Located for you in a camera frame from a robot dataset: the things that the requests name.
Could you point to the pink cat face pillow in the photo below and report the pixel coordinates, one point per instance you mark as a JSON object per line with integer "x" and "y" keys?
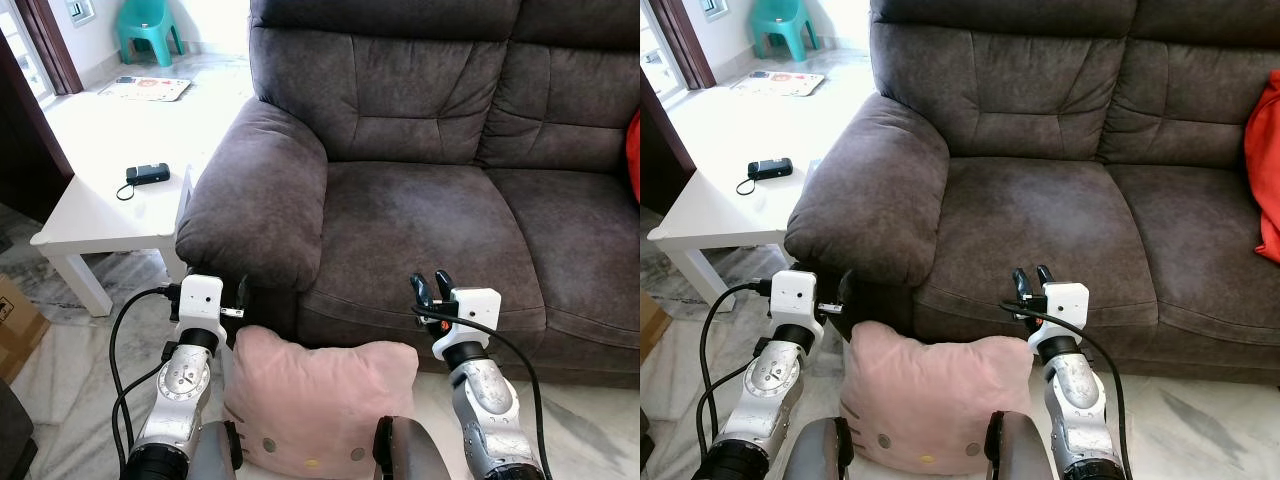
{"x": 310, "y": 400}
{"x": 930, "y": 400}

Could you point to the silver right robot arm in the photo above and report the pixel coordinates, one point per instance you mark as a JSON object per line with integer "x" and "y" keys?
{"x": 485, "y": 400}
{"x": 1075, "y": 390}

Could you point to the dark brown fabric sofa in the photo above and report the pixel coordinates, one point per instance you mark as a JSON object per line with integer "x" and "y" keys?
{"x": 1040, "y": 200}
{"x": 430, "y": 210}

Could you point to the printed floor mat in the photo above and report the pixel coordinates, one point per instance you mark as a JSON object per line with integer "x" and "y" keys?
{"x": 778, "y": 83}
{"x": 145, "y": 88}

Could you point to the white low side table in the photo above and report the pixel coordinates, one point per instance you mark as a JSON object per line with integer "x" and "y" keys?
{"x": 100, "y": 215}
{"x": 710, "y": 210}

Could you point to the grey left robot leg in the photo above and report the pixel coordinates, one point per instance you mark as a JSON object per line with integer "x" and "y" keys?
{"x": 215, "y": 455}
{"x": 820, "y": 450}

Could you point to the cardboard box with black print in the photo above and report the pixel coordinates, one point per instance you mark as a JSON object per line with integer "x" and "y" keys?
{"x": 652, "y": 325}
{"x": 18, "y": 325}

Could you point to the dark brown wooden door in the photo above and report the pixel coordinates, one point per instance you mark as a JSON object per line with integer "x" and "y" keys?
{"x": 662, "y": 150}
{"x": 25, "y": 140}

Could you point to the teal plastic child chair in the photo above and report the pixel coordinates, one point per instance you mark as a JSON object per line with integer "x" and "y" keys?
{"x": 148, "y": 25}
{"x": 783, "y": 22}

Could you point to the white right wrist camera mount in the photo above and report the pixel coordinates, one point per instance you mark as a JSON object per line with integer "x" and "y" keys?
{"x": 478, "y": 305}
{"x": 1066, "y": 300}

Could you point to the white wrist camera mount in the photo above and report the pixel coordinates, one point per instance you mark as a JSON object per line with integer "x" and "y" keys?
{"x": 797, "y": 292}
{"x": 203, "y": 297}
{"x": 1066, "y": 300}
{"x": 478, "y": 305}

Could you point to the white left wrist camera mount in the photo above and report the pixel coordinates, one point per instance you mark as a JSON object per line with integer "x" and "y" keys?
{"x": 797, "y": 292}
{"x": 203, "y": 297}

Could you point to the dark brown door frame post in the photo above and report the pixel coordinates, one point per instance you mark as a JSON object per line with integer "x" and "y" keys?
{"x": 685, "y": 40}
{"x": 50, "y": 45}

